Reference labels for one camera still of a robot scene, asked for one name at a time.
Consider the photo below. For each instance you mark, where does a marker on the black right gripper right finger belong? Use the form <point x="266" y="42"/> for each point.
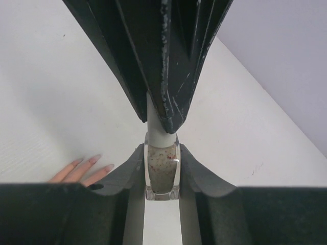
<point x="213" y="211"/>

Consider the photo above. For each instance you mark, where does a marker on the clear glitter nail polish bottle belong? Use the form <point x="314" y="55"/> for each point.
<point x="162" y="171"/>

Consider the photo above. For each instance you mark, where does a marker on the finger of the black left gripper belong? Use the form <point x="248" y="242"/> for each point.
<point x="187" y="32"/>
<point x="127" y="34"/>

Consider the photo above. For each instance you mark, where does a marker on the mannequin hand with long nails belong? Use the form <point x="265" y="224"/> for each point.
<point x="76" y="170"/>

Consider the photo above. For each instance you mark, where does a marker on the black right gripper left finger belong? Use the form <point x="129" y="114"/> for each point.
<point x="110" y="211"/>

